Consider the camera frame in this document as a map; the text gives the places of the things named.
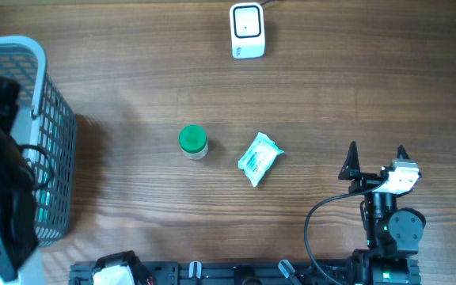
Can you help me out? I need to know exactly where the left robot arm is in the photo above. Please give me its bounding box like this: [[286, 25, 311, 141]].
[[0, 77, 46, 284]]

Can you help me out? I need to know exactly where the green lid jar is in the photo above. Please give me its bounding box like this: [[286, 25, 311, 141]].
[[179, 125, 208, 160]]

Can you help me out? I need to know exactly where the grey plastic mesh basket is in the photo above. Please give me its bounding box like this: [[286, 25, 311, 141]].
[[0, 36, 78, 247]]

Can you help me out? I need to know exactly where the white barcode scanner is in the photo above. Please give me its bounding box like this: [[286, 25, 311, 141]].
[[229, 2, 266, 59]]

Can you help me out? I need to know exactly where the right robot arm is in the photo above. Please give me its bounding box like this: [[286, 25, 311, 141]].
[[338, 142, 426, 285]]

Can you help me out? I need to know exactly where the black mounting rail base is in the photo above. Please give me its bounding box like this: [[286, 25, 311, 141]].
[[69, 257, 422, 285]]

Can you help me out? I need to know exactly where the teal wet wipes pack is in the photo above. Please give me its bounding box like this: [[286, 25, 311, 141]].
[[237, 132, 284, 188]]

